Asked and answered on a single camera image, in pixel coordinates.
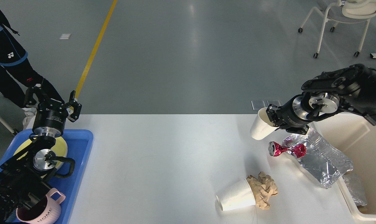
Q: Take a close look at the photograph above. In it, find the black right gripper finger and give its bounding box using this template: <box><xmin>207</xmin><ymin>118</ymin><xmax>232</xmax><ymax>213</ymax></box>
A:
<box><xmin>274</xmin><ymin>123</ymin><xmax>300</xmax><ymax>134</ymax></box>
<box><xmin>266</xmin><ymin>105</ymin><xmax>282</xmax><ymax>126</ymax></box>

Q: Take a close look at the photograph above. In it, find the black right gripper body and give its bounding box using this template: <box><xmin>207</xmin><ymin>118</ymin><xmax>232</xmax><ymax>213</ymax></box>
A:
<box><xmin>280</xmin><ymin>96</ymin><xmax>311</xmax><ymax>135</ymax></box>

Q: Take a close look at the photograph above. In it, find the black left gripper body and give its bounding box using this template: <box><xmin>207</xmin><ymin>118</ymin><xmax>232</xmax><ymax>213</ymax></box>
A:
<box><xmin>32</xmin><ymin>104</ymin><xmax>67</xmax><ymax>138</ymax></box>

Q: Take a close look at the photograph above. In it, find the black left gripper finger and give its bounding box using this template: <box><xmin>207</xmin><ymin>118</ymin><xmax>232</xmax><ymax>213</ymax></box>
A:
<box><xmin>23</xmin><ymin>86</ymin><xmax>53</xmax><ymax>112</ymax></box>
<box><xmin>59</xmin><ymin>90</ymin><xmax>82</xmax><ymax>122</ymax></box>

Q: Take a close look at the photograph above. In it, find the white paper cup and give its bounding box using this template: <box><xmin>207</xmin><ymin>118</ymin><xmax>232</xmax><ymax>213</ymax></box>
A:
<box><xmin>250</xmin><ymin>107</ymin><xmax>278</xmax><ymax>140</ymax></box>
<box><xmin>216</xmin><ymin>179</ymin><xmax>256</xmax><ymax>211</ymax></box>

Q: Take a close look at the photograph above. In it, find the yellow plastic plate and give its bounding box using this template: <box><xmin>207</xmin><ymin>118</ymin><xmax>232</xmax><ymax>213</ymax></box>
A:
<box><xmin>15</xmin><ymin>137</ymin><xmax>68</xmax><ymax>181</ymax></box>

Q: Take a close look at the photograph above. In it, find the silver foil bag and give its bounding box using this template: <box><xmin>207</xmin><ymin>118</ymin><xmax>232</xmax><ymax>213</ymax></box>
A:
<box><xmin>342</xmin><ymin>172</ymin><xmax>368</xmax><ymax>207</ymax></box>
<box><xmin>282</xmin><ymin>128</ymin><xmax>354</xmax><ymax>189</ymax></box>

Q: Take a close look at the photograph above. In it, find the pink HOME mug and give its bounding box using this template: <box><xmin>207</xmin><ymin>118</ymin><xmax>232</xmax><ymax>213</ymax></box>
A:
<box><xmin>16</xmin><ymin>188</ymin><xmax>66</xmax><ymax>224</ymax></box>

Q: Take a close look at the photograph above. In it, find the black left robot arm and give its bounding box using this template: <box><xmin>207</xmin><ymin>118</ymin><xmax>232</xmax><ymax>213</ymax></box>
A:
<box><xmin>0</xmin><ymin>85</ymin><xmax>82</xmax><ymax>224</ymax></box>

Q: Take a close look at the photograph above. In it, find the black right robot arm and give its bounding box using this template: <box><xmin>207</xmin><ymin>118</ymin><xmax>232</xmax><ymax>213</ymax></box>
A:
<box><xmin>266</xmin><ymin>64</ymin><xmax>376</xmax><ymax>135</ymax></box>

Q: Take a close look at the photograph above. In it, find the clear floor plate right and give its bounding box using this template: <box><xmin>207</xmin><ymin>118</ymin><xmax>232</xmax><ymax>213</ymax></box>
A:
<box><xmin>267</xmin><ymin>100</ymin><xmax>283</xmax><ymax>107</ymax></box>

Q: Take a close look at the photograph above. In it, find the clear floor plate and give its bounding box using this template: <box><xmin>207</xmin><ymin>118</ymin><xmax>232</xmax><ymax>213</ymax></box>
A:
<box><xmin>251</xmin><ymin>100</ymin><xmax>266</xmax><ymax>111</ymax></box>
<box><xmin>267</xmin><ymin>100</ymin><xmax>283</xmax><ymax>107</ymax></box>

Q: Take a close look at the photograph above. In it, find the clear floor plate left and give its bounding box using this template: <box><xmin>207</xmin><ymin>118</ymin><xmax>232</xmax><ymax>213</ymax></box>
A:
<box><xmin>251</xmin><ymin>100</ymin><xmax>266</xmax><ymax>111</ymax></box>

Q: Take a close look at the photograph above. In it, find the crushed red soda can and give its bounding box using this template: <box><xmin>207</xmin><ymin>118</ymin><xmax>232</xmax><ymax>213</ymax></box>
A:
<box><xmin>268</xmin><ymin>141</ymin><xmax>307</xmax><ymax>159</ymax></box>

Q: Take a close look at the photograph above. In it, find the white chair leg left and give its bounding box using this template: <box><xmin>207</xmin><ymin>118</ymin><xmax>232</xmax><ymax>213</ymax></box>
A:
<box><xmin>0</xmin><ymin>116</ymin><xmax>19</xmax><ymax>136</ymax></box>

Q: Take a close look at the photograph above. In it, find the person in black jacket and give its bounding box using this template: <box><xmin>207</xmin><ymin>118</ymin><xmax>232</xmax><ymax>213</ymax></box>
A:
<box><xmin>0</xmin><ymin>10</ymin><xmax>64</xmax><ymax>108</ymax></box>

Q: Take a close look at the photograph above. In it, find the blue plastic tray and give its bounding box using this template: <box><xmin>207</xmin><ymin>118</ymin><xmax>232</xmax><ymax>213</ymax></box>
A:
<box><xmin>0</xmin><ymin>129</ymin><xmax>94</xmax><ymax>224</ymax></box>

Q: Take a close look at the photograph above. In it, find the beige plastic bin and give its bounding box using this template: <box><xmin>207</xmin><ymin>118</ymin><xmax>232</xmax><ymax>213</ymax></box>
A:
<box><xmin>312</xmin><ymin>113</ymin><xmax>376</xmax><ymax>224</ymax></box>

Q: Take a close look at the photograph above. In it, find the white floor marker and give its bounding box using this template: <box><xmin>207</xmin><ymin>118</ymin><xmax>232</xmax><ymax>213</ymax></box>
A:
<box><xmin>59</xmin><ymin>34</ymin><xmax>71</xmax><ymax>40</ymax></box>

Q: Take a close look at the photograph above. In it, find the crumpled brown paper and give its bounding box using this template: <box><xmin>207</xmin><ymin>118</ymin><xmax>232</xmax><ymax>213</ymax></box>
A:
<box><xmin>246</xmin><ymin>172</ymin><xmax>279</xmax><ymax>210</ymax></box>

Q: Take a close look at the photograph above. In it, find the lying white paper cup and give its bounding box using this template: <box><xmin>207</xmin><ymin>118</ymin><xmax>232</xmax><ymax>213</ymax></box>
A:
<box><xmin>216</xmin><ymin>179</ymin><xmax>256</xmax><ymax>211</ymax></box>

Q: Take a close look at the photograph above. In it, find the white office chair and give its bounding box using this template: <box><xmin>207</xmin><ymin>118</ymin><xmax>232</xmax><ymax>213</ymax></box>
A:
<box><xmin>298</xmin><ymin>0</ymin><xmax>376</xmax><ymax>58</ymax></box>

